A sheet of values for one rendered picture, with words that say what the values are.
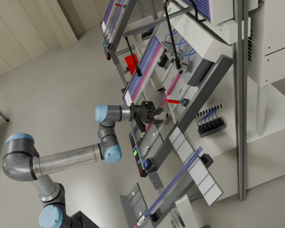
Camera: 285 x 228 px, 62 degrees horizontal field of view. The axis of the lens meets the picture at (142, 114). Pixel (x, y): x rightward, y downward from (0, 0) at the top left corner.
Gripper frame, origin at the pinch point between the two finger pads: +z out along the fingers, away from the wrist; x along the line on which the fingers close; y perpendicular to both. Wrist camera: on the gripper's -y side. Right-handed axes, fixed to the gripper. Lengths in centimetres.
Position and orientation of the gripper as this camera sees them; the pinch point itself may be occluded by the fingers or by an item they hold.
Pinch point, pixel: (167, 117)
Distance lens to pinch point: 120.4
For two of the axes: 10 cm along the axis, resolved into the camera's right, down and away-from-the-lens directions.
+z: 9.5, 0.1, 3.2
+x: -2.4, -6.3, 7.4
